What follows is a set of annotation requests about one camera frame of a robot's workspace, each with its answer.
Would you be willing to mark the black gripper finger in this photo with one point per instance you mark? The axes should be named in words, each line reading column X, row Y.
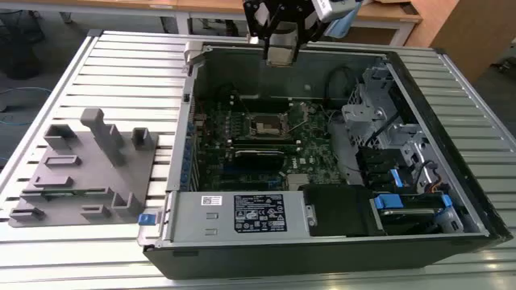
column 254, row 21
column 310, row 30

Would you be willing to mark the square silver CPU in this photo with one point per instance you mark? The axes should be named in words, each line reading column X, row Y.
column 281, row 56

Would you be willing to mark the CPU socket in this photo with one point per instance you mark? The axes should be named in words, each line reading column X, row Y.
column 266, row 125

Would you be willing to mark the RAM stick in slot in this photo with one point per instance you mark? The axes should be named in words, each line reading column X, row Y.
column 262, row 147

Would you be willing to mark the blue expansion slot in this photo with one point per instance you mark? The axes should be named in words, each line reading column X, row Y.
column 227, row 166

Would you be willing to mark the silver disk bay cage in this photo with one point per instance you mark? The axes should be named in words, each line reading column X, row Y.
column 359, row 114

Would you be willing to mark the wooden cabinet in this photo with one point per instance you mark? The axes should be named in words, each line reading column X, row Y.
column 463, row 30

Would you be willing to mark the green motherboard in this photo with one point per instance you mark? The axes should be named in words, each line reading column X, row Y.
column 323, row 151

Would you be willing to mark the black graphics card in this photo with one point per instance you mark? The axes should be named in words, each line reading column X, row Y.
column 258, row 161

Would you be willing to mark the black disk bay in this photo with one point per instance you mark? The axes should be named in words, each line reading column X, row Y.
column 375, row 163

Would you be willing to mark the silver chipset heatsink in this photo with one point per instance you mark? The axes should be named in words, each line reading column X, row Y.
column 298, row 179

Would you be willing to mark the blue carrier tab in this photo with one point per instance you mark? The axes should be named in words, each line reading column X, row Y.
column 397, row 178

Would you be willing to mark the black mesh basket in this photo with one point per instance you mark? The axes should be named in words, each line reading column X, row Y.
column 21, row 27

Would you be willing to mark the black bin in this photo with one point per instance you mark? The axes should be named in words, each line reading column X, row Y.
column 22, row 63

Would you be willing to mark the hard disk in blue carrier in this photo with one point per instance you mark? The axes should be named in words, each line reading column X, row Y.
column 389, row 201

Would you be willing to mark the grey parts rack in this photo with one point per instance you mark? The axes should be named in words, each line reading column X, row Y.
column 93, row 181

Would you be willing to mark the silver power supply unit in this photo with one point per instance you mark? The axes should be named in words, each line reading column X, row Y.
column 194, row 229

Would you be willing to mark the blue case latch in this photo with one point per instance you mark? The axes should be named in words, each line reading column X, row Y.
column 146, row 219

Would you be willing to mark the green RAM stick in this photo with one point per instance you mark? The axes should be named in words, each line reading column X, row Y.
column 61, row 192

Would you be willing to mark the black PC case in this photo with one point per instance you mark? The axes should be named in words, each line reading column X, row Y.
column 282, row 262

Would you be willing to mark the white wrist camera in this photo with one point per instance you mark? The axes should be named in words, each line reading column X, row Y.
column 325, row 10

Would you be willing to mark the wooden desk white frame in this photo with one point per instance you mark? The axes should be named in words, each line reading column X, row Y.
column 383, row 13
column 121, row 4

